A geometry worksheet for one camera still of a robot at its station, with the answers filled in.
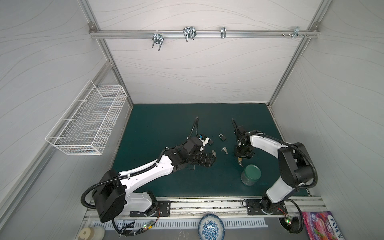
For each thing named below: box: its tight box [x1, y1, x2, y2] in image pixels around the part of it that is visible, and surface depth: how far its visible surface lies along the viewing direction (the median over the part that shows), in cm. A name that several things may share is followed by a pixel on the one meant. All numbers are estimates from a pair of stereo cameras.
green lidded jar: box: [240, 164, 262, 186], surface depth 78 cm
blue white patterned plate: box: [198, 213, 226, 240], surface depth 69 cm
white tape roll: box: [78, 226, 105, 240], surface depth 61 cm
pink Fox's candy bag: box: [302, 211, 345, 240], surface depth 69 cm
